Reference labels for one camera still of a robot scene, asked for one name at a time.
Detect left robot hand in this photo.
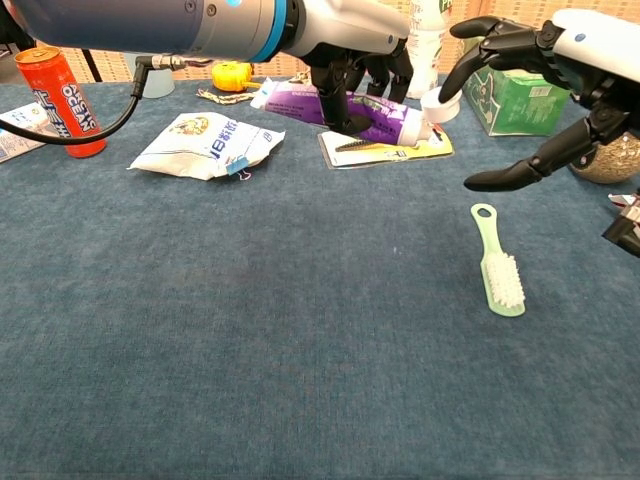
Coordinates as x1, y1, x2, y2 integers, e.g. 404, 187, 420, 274
284, 0, 416, 136

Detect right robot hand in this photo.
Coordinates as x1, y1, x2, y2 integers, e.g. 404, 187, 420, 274
439, 8, 640, 259

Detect purple white toothpaste tube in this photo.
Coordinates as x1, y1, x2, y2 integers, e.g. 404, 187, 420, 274
248, 77, 461, 148

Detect white plastic drink bottle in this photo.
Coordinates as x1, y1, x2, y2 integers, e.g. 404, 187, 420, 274
407, 0, 449, 100

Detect green wrapped tissue pack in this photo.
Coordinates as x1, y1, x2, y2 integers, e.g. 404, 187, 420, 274
459, 37, 578, 137

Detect glass jar black lid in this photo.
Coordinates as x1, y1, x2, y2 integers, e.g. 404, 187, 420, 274
569, 132, 640, 185

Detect yellow tape measure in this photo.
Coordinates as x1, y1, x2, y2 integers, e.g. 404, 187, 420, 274
211, 59, 264, 94

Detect razor in yellow blister pack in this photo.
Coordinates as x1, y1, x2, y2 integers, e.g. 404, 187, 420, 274
318, 122, 456, 171

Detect blue binder clip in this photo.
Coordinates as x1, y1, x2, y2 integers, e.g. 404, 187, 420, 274
225, 155, 253, 180

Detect white bag blue print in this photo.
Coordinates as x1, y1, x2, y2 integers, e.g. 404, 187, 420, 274
127, 112, 287, 181

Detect light blue plastic cup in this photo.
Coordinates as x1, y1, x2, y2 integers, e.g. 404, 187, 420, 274
124, 52, 176, 100

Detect bamboo folding screen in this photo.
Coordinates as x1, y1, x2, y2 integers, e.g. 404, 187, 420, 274
13, 0, 640, 84

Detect green brush white bristles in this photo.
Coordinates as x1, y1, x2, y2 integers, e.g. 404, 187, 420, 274
469, 202, 527, 318

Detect black tripod stand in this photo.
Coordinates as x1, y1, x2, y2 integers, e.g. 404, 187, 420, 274
79, 48, 104, 83

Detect red Arctic Ocean can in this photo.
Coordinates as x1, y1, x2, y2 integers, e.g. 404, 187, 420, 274
14, 45, 108, 159

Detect white blue milk carton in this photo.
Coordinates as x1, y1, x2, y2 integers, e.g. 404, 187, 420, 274
0, 102, 61, 164

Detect blue table cloth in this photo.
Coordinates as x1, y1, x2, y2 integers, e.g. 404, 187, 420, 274
0, 74, 640, 480

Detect coiled beige patterned rope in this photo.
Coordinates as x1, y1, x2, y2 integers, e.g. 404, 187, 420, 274
196, 69, 314, 107

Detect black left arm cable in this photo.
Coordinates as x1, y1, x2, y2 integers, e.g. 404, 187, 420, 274
0, 53, 201, 146

